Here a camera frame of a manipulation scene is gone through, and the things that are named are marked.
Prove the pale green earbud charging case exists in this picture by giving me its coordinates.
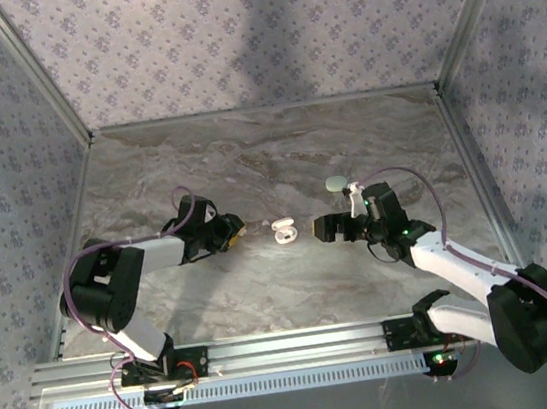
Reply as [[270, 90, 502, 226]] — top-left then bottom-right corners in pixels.
[[324, 175, 348, 195]]

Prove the white earbud charging case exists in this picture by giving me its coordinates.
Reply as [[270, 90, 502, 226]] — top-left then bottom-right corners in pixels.
[[270, 216, 298, 248]]

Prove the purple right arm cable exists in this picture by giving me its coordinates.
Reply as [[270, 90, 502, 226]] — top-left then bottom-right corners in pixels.
[[352, 146, 547, 391]]

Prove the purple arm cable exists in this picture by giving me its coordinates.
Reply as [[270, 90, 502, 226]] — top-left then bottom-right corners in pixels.
[[352, 146, 547, 391], [50, 184, 225, 409]]

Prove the wide aluminium frame floor rail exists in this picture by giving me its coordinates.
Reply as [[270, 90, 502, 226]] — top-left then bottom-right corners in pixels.
[[432, 76, 542, 307]]

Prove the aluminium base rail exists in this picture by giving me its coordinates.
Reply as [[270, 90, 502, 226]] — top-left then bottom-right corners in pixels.
[[26, 303, 497, 403]]

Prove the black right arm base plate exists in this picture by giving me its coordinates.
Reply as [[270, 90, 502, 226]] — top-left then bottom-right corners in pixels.
[[381, 312, 442, 354]]

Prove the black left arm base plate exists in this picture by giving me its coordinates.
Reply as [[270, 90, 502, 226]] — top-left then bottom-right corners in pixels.
[[116, 346, 213, 390]]

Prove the thin red wire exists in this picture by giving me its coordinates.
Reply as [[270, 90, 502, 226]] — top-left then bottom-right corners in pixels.
[[176, 358, 200, 382]]

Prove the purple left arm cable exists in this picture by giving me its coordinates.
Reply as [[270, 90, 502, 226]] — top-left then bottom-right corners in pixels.
[[50, 184, 225, 409]]

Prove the white slotted cable duct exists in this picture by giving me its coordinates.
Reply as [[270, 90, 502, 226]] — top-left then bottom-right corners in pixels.
[[49, 351, 431, 409]]

